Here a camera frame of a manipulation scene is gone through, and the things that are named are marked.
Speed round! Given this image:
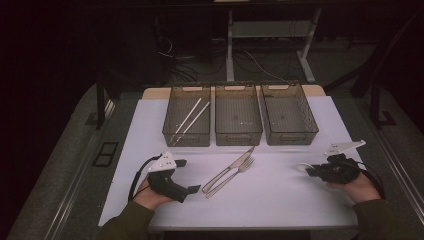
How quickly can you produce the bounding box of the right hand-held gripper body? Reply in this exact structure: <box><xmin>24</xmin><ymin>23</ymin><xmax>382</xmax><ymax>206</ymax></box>
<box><xmin>314</xmin><ymin>139</ymin><xmax>367</xmax><ymax>185</ymax></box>

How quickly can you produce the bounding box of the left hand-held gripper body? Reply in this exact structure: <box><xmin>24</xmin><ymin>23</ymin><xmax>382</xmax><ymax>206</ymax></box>
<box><xmin>147</xmin><ymin>150</ymin><xmax>189</xmax><ymax>204</ymax></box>

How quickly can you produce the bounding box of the white chopstick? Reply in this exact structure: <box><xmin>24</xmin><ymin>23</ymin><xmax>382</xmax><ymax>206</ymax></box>
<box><xmin>172</xmin><ymin>101</ymin><xmax>211</xmax><ymax>147</ymax></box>
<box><xmin>168</xmin><ymin>97</ymin><xmax>203</xmax><ymax>145</ymax></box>

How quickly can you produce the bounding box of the metal table knife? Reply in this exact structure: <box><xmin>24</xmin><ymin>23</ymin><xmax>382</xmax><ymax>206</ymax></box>
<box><xmin>201</xmin><ymin>146</ymin><xmax>256</xmax><ymax>194</ymax></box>

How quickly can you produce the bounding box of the metal fork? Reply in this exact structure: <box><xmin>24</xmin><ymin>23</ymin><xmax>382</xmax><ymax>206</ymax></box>
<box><xmin>205</xmin><ymin>156</ymin><xmax>256</xmax><ymax>200</ymax></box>

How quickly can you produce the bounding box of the grey translucent plastic bin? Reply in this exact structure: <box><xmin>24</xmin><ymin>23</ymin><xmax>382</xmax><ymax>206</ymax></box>
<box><xmin>214</xmin><ymin>83</ymin><xmax>264</xmax><ymax>147</ymax></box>
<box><xmin>162</xmin><ymin>84</ymin><xmax>212</xmax><ymax>148</ymax></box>
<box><xmin>259</xmin><ymin>81</ymin><xmax>320</xmax><ymax>147</ymax></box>

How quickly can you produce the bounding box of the person's left hand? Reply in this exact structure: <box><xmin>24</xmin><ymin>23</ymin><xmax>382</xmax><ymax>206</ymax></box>
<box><xmin>132</xmin><ymin>178</ymin><xmax>175</xmax><ymax>211</ymax></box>

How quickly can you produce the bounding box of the person's right hand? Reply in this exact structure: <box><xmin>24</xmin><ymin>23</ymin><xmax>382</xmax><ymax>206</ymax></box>
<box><xmin>328</xmin><ymin>171</ymin><xmax>381</xmax><ymax>205</ymax></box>

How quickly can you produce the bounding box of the white table sheet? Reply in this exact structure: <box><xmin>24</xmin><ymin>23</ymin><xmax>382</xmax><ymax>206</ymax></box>
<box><xmin>98</xmin><ymin>95</ymin><xmax>364</xmax><ymax>230</ymax></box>

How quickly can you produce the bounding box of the black metal stand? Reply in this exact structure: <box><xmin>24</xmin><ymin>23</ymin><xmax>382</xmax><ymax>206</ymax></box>
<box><xmin>94</xmin><ymin>71</ymin><xmax>116</xmax><ymax>131</ymax></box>
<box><xmin>349</xmin><ymin>9</ymin><xmax>398</xmax><ymax>130</ymax></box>

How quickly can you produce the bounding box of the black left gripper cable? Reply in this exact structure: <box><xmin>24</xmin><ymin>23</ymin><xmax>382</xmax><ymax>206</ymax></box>
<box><xmin>128</xmin><ymin>153</ymin><xmax>164</xmax><ymax>203</ymax></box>

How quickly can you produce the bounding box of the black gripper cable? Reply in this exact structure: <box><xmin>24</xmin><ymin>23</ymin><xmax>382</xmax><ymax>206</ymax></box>
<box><xmin>128</xmin><ymin>153</ymin><xmax>164</xmax><ymax>203</ymax></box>
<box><xmin>357</xmin><ymin>161</ymin><xmax>387</xmax><ymax>201</ymax></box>

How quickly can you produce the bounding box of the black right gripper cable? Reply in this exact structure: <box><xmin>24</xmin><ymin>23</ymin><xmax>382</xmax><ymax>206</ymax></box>
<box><xmin>357</xmin><ymin>161</ymin><xmax>387</xmax><ymax>201</ymax></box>

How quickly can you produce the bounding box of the bundle of black floor cables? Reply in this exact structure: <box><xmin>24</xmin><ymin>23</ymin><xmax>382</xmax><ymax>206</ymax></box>
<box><xmin>155</xmin><ymin>16</ymin><xmax>231</xmax><ymax>85</ymax></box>

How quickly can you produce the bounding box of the white floor cable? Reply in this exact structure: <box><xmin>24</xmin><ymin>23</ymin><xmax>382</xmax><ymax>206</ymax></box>
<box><xmin>244</xmin><ymin>49</ymin><xmax>288</xmax><ymax>83</ymax></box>

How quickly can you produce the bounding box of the white metal desk frame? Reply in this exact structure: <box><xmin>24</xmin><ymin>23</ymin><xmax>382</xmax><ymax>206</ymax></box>
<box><xmin>225</xmin><ymin>8</ymin><xmax>323</xmax><ymax>84</ymax></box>

